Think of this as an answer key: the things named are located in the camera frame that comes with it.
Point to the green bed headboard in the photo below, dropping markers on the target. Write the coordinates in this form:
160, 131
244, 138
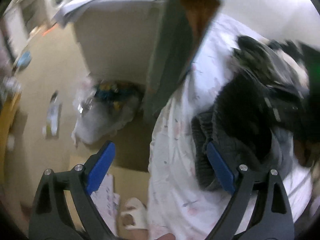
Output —
181, 29

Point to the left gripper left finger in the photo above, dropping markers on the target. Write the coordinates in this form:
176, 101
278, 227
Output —
50, 216

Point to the white cabinet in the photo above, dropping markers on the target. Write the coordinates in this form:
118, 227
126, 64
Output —
116, 38

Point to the plastic bottle on floor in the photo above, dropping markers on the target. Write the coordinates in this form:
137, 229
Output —
51, 128

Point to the dark grey pants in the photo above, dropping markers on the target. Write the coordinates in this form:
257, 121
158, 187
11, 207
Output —
240, 126

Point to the white floral bed sheet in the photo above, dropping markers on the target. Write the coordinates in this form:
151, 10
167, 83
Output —
177, 205

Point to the pile of dark clothes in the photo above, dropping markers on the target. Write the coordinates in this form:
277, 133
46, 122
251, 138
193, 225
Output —
288, 80

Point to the paper sheet on floor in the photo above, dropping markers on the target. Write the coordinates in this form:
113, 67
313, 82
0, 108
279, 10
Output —
107, 202

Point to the white slipper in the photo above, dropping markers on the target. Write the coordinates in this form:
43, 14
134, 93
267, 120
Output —
134, 217

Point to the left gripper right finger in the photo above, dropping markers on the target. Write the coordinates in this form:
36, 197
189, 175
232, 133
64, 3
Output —
271, 217

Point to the clear plastic bag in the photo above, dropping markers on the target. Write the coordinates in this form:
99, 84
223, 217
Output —
103, 108

